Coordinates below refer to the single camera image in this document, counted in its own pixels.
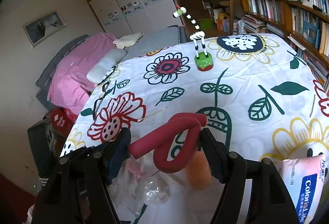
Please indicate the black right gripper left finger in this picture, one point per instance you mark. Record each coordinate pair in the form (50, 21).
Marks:
(119, 153)

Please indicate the tissue pack blue label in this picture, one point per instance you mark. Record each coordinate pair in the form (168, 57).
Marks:
(304, 179)

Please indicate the red cardboard box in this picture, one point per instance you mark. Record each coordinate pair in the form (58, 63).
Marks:
(62, 120)

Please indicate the clear plastic cotton-swab bag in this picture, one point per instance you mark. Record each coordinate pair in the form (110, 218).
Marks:
(132, 188)

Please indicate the framed wall picture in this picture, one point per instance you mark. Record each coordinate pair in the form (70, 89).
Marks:
(42, 27)

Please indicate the zebra toy green base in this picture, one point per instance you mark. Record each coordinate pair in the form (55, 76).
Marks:
(203, 59)

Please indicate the wooden bookshelf with books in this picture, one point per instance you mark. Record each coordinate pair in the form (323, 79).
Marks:
(303, 23)

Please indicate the folded cream cloth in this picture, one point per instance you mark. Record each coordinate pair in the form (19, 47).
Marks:
(128, 40)

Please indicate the pink blanket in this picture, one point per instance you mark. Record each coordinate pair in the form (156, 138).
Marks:
(70, 87)

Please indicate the orange sponge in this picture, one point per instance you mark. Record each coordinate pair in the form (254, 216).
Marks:
(197, 171)

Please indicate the grey bolster pillow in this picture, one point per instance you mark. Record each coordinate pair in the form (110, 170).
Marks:
(99, 71)

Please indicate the brown strap wristwatch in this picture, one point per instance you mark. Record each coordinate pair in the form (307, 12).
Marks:
(105, 92)

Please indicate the grey bed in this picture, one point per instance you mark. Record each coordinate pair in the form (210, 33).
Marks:
(148, 45)

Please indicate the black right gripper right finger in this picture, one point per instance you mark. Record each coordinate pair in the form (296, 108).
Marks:
(216, 155)

